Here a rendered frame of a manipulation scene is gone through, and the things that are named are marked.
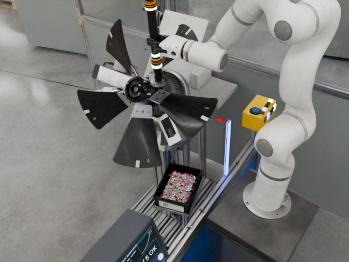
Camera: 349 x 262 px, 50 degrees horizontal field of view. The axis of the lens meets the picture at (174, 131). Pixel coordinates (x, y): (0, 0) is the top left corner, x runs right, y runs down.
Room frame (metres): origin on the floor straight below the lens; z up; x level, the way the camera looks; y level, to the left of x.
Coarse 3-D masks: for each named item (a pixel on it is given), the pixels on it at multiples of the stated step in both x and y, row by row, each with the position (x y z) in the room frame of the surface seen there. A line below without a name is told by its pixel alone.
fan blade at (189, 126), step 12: (168, 96) 1.35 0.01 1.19; (180, 96) 1.34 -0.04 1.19; (192, 96) 1.33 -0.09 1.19; (168, 108) 1.27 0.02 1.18; (180, 108) 1.26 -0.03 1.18; (192, 108) 1.26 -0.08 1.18; (180, 120) 1.21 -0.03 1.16; (192, 120) 1.20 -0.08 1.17; (204, 120) 1.19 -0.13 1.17; (192, 132) 1.15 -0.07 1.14
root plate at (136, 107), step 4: (136, 104) 1.36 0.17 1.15; (140, 104) 1.36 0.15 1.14; (144, 104) 1.37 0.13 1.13; (136, 108) 1.35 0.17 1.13; (140, 108) 1.35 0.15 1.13; (144, 108) 1.36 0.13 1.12; (148, 108) 1.36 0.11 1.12; (136, 112) 1.34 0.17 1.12; (140, 112) 1.34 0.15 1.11; (144, 112) 1.35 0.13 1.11; (148, 112) 1.35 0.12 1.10; (136, 116) 1.32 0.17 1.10; (140, 116) 1.33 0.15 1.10; (144, 116) 1.33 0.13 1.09; (148, 116) 1.34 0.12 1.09
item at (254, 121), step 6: (258, 96) 1.45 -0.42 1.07; (252, 102) 1.40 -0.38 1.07; (258, 102) 1.40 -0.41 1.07; (264, 102) 1.39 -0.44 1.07; (246, 108) 1.36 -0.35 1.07; (270, 108) 1.35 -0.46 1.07; (246, 114) 1.33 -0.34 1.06; (252, 114) 1.31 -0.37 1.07; (258, 114) 1.31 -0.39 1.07; (264, 114) 1.31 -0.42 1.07; (246, 120) 1.33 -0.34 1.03; (252, 120) 1.31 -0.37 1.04; (258, 120) 1.29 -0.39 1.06; (246, 126) 1.32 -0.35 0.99; (252, 126) 1.30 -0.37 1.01; (258, 126) 1.29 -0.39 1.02
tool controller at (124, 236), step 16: (128, 208) 0.72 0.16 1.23; (128, 224) 0.65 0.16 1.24; (144, 224) 0.64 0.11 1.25; (112, 240) 0.60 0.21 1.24; (128, 240) 0.59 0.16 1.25; (144, 240) 0.61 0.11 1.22; (160, 240) 0.64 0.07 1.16; (96, 256) 0.56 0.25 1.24; (112, 256) 0.55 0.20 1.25; (128, 256) 0.55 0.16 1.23; (144, 256) 0.58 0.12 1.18
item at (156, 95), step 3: (162, 90) 1.40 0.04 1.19; (156, 93) 1.38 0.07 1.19; (162, 93) 1.38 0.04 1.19; (165, 93) 1.38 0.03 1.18; (168, 93) 1.38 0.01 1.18; (153, 96) 1.36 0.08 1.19; (156, 96) 1.36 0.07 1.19; (162, 96) 1.36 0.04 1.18; (165, 96) 1.36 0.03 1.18; (150, 99) 1.34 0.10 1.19; (153, 99) 1.34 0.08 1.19; (159, 99) 1.33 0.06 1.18; (162, 99) 1.33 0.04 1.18; (156, 102) 1.31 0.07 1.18; (159, 102) 1.31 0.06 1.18
